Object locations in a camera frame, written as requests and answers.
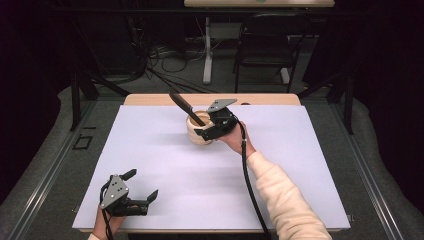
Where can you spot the person's left hand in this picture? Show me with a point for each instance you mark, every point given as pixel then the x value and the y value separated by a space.
pixel 106 225

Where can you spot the cream ribbed cup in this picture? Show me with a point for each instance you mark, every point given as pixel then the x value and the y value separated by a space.
pixel 196 135

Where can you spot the person's right hand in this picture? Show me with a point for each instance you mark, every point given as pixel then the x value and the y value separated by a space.
pixel 235 138

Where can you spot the black metal frame stand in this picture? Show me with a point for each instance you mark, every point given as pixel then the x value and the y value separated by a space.
pixel 76 100
pixel 348 100

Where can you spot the black chair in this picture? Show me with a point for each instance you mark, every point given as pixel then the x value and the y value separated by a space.
pixel 266 50

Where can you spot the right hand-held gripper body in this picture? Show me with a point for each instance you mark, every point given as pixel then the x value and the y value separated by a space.
pixel 222 121

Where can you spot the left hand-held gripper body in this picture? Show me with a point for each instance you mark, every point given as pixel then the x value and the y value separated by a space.
pixel 118 196

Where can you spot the white-legged wooden desk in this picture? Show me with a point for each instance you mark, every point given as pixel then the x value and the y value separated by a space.
pixel 207 50

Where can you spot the white table mat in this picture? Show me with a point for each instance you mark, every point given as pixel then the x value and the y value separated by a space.
pixel 160 160

